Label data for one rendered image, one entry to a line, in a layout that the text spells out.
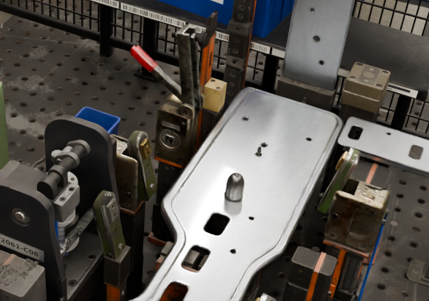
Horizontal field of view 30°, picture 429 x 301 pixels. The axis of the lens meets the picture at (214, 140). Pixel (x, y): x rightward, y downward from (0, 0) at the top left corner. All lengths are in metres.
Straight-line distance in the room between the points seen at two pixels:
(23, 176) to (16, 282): 0.15
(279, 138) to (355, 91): 0.20
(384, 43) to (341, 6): 0.27
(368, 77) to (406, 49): 0.21
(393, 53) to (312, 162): 0.41
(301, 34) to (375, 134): 0.25
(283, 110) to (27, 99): 0.76
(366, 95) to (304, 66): 0.14
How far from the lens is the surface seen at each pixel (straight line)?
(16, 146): 1.94
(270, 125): 1.55
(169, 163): 1.54
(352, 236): 1.42
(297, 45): 1.65
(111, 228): 1.24
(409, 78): 1.72
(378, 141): 1.57
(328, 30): 1.61
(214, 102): 1.53
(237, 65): 1.75
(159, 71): 1.46
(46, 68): 2.20
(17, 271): 1.15
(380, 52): 1.78
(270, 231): 1.33
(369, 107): 1.64
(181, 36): 1.38
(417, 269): 1.77
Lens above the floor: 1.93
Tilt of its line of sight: 39 degrees down
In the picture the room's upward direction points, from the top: 7 degrees clockwise
